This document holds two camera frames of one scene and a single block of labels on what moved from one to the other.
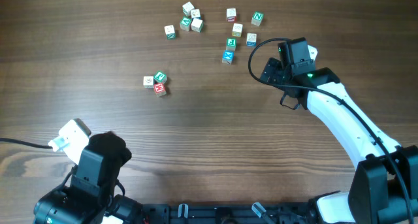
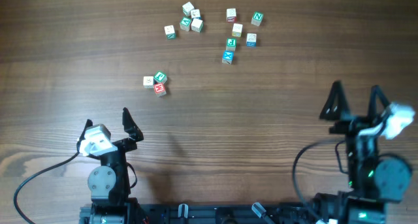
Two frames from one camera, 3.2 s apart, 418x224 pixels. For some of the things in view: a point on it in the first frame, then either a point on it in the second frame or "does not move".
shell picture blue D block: (148, 81) does not move
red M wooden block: (159, 89) does not move
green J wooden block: (160, 77) does not move
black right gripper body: (281, 74) to (354, 125)
